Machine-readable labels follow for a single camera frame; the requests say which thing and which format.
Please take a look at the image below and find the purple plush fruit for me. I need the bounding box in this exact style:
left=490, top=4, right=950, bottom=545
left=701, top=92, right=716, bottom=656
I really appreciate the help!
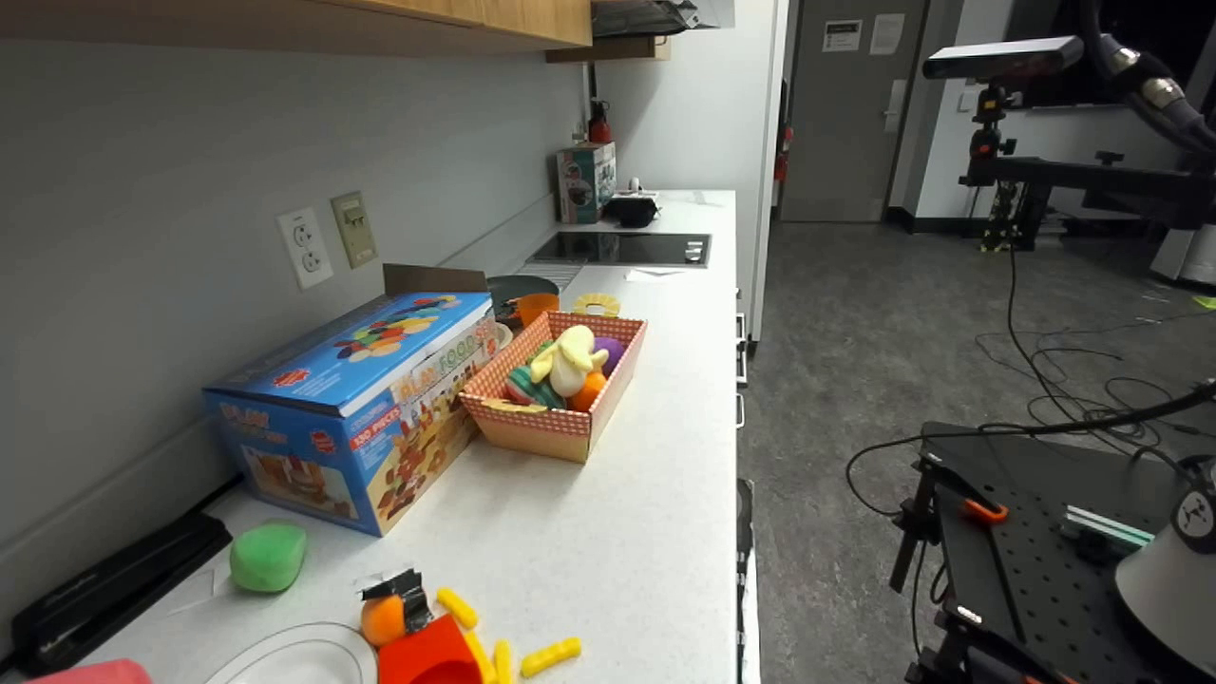
left=588, top=332, right=631, bottom=379

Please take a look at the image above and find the green cup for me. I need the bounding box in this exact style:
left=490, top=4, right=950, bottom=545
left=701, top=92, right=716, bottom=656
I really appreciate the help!
left=223, top=519, right=313, bottom=599

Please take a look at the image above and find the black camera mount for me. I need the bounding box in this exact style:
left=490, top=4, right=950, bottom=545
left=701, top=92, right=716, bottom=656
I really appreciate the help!
left=964, top=76, right=1019, bottom=191

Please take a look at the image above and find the black clamp orange handle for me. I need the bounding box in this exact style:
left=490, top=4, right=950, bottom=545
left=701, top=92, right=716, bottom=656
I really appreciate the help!
left=884, top=451, right=1019, bottom=599

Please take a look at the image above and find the thick black floor cable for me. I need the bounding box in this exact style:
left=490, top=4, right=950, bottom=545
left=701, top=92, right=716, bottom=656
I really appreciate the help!
left=839, top=375, right=1216, bottom=526

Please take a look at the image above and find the black pot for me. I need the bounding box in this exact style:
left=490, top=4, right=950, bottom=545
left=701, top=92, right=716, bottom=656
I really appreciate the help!
left=598, top=185, right=664, bottom=233

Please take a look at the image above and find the white container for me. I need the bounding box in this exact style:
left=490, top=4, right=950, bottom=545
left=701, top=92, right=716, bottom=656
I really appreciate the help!
left=1144, top=224, right=1216, bottom=294

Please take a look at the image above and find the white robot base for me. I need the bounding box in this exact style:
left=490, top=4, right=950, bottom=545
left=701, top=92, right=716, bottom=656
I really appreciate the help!
left=1111, top=451, right=1216, bottom=676

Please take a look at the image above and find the dark range hood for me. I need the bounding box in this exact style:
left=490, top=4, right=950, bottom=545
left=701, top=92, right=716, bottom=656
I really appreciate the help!
left=588, top=0, right=736, bottom=42

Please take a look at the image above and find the teal strip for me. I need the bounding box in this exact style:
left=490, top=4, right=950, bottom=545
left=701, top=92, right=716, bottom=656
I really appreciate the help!
left=1062, top=503, right=1159, bottom=551

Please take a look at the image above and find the orange plastic cup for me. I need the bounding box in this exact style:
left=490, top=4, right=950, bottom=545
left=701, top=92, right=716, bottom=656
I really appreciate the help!
left=508, top=294, right=563, bottom=334

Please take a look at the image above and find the black bar camera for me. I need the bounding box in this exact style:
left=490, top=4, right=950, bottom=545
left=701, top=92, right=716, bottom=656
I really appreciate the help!
left=920, top=29, right=1092, bottom=82

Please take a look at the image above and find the black screen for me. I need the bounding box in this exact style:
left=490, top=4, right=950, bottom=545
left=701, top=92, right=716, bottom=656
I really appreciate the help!
left=1049, top=0, right=1216, bottom=111

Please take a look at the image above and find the beige light switch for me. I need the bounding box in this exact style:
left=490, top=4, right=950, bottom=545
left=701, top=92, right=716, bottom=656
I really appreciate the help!
left=326, top=185, right=383, bottom=271

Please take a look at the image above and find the black tripod stand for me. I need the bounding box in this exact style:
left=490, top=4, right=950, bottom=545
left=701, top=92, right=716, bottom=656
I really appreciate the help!
left=973, top=179, right=1058, bottom=256

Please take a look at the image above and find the black cooktop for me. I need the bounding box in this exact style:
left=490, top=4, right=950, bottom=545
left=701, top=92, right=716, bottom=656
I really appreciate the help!
left=523, top=227, right=716, bottom=275

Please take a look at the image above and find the yellow pineapple slice toy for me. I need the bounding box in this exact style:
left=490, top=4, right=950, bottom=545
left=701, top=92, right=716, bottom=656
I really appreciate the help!
left=570, top=287, right=626, bottom=318

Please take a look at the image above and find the black breadboard table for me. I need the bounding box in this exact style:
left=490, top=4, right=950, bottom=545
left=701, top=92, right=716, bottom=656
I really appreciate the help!
left=917, top=420, right=1216, bottom=684

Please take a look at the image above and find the orange fries carton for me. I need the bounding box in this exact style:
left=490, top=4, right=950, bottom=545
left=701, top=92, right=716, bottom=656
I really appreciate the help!
left=373, top=612, right=490, bottom=684

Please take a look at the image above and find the grey door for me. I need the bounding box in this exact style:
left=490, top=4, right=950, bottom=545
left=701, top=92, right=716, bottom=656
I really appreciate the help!
left=777, top=0, right=935, bottom=227

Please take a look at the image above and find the large white plate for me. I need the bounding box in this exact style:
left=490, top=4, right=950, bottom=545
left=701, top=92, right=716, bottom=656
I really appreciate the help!
left=204, top=618, right=379, bottom=684

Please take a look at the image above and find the round orange plush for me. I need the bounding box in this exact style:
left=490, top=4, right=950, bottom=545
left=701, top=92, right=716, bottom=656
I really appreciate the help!
left=568, top=369, right=612, bottom=413

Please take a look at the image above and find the thin black floor cable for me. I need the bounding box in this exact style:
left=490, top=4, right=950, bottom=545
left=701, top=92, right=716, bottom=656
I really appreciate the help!
left=1002, top=241, right=1150, bottom=448

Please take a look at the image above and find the white paper notice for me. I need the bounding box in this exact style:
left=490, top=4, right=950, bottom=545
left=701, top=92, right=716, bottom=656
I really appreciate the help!
left=867, top=10, right=913, bottom=58
left=817, top=14, right=867, bottom=58

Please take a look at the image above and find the pink cloth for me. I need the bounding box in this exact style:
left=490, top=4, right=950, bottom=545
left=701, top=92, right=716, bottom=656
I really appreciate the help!
left=22, top=656, right=155, bottom=684

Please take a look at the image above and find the teal cardboard box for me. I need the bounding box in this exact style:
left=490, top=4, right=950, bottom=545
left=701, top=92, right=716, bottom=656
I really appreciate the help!
left=550, top=139, right=625, bottom=227

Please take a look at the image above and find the striped green plush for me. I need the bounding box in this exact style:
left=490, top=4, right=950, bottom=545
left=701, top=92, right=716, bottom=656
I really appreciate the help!
left=500, top=360, right=563, bottom=412

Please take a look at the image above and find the orange ball toy black clip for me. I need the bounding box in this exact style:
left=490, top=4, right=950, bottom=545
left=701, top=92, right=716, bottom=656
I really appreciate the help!
left=357, top=567, right=436, bottom=651

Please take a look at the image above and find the wooden wall cupboard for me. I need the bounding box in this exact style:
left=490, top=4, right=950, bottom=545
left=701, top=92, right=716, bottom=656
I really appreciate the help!
left=0, top=0, right=598, bottom=58

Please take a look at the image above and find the blue toy food box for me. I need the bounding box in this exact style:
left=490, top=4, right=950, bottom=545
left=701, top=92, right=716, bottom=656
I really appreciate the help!
left=203, top=261, right=514, bottom=545

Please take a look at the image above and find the long black case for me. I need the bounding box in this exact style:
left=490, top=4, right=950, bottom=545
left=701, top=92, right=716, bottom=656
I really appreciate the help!
left=9, top=508, right=237, bottom=676

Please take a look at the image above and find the white wall outlet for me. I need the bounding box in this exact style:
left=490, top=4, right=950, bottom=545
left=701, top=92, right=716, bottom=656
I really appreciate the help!
left=272, top=205, right=340, bottom=294

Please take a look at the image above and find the red bottle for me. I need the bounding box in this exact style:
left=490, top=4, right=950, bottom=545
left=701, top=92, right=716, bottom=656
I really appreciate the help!
left=580, top=100, right=614, bottom=148

